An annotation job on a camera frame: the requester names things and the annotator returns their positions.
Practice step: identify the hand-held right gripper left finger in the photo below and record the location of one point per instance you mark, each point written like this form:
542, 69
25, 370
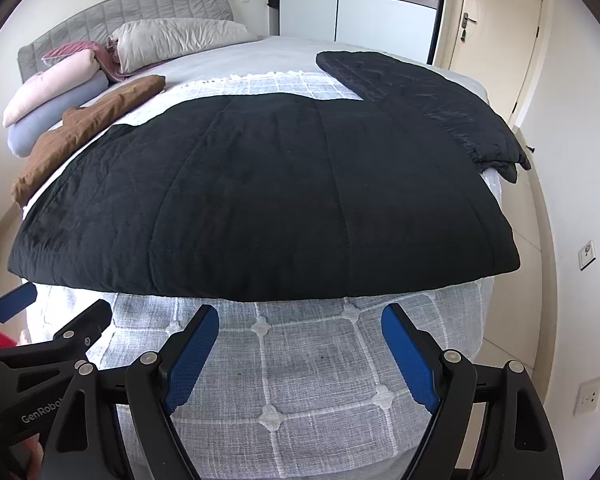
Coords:
192, 360

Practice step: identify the pale pink rolled pillow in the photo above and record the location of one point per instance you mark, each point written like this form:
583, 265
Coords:
50, 87

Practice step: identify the cream door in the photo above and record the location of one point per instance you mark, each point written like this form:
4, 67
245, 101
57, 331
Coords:
495, 35

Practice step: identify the large black jacket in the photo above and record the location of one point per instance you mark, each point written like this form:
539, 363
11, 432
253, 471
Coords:
260, 200

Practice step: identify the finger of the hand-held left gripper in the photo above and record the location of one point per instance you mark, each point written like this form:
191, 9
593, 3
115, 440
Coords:
87, 320
12, 305

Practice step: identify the light blue rolled pillow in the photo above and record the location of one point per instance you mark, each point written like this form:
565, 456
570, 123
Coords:
45, 117

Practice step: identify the grey padded headboard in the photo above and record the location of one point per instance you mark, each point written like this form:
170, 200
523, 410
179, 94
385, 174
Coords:
130, 5

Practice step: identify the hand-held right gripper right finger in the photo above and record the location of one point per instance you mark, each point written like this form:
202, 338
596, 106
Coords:
410, 360

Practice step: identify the white bed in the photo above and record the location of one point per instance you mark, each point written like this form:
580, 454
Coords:
280, 55

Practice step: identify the large white wall socket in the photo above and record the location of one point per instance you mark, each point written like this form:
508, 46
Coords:
587, 395

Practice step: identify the white and grey wardrobe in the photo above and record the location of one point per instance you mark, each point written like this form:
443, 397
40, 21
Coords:
360, 5

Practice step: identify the red stool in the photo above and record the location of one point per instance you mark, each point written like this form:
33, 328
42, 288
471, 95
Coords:
5, 338

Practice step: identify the white wall switch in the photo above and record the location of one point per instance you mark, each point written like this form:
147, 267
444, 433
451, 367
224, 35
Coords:
587, 254

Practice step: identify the brown cloth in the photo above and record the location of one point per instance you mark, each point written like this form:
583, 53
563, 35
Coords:
95, 115

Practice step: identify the white pillow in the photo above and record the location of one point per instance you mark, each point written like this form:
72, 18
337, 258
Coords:
180, 37

